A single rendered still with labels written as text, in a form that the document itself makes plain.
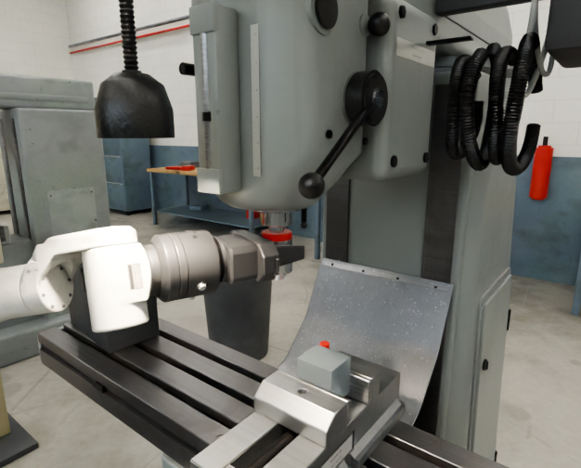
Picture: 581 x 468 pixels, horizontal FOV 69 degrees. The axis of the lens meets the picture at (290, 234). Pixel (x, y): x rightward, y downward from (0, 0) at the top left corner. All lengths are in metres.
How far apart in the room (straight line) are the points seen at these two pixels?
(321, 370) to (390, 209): 0.44
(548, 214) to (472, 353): 3.79
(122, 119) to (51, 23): 10.16
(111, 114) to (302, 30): 0.23
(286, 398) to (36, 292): 0.34
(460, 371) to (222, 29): 0.81
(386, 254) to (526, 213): 3.86
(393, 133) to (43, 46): 9.92
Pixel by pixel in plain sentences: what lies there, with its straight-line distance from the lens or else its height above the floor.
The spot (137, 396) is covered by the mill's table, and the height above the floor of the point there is 0.95.
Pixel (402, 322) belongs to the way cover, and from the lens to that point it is 0.94.
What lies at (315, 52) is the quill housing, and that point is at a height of 1.50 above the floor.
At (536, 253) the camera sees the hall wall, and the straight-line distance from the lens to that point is 4.83.
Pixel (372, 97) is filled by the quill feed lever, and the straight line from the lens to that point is 0.58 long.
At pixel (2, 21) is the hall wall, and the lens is 10.21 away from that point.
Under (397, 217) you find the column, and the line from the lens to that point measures 0.94.
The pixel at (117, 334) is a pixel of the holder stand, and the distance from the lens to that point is 1.00.
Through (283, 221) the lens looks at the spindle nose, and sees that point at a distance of 0.61.
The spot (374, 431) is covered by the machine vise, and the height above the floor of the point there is 0.97.
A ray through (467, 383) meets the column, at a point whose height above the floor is 0.88.
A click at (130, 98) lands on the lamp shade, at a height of 1.44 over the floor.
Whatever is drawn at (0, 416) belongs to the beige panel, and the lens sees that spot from 2.53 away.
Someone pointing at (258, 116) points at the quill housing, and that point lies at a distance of 0.52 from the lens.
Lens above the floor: 1.41
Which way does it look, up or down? 13 degrees down
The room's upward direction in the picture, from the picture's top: straight up
